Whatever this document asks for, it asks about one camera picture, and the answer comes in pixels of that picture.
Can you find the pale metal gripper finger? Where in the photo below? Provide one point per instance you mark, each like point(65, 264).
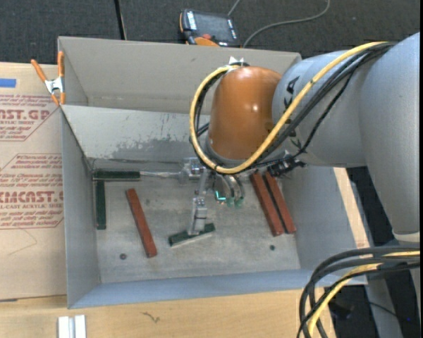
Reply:
point(198, 217)
point(159, 174)

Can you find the dark green flat block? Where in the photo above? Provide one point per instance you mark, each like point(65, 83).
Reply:
point(101, 206)
point(178, 238)
point(116, 175)

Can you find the red-brown flat block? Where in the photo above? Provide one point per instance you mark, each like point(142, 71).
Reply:
point(267, 206)
point(282, 206)
point(141, 222)

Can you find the grey metal bin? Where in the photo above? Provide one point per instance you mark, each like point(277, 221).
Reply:
point(232, 255)

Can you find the brown cardboard board red print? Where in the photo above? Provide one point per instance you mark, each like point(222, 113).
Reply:
point(28, 252)

